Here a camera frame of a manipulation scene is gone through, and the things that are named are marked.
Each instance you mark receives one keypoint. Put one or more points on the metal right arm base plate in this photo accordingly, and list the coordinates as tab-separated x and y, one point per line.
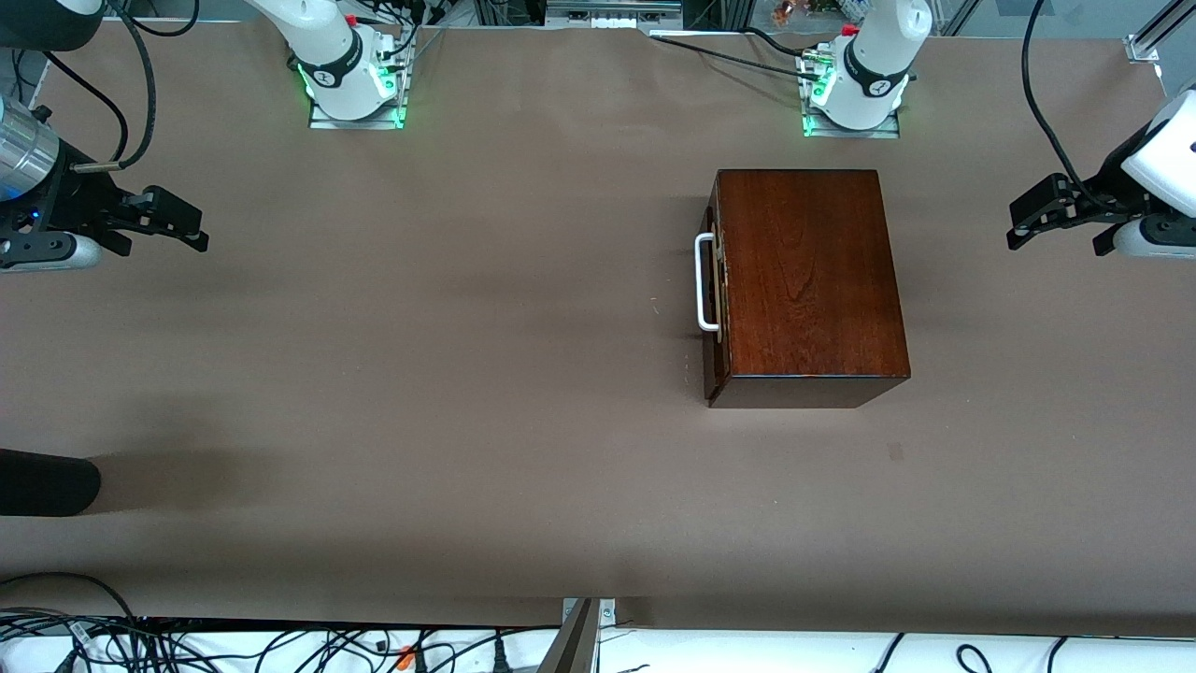
322	122

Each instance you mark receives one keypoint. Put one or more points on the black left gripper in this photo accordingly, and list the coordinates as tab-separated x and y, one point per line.
1108	184

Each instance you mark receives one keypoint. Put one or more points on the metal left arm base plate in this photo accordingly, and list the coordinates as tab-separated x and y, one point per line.
885	132

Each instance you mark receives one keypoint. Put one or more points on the aluminium profile bar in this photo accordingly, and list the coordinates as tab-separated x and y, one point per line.
575	645

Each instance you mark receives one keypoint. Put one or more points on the dark brown wooden cabinet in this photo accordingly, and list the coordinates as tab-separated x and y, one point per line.
808	271

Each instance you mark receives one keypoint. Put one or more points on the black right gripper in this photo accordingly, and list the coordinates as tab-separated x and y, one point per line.
73	198

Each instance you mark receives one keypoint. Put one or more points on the aluminium frame rail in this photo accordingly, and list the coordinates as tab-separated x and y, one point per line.
1154	42

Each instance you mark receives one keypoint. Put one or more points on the white power strip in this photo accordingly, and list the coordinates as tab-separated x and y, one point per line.
612	17

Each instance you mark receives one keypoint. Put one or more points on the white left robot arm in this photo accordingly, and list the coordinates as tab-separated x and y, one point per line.
878	56

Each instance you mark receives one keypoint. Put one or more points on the black cylinder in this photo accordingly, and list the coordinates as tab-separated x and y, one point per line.
47	482

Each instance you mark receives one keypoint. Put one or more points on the orange plug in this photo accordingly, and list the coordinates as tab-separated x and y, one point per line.
405	658

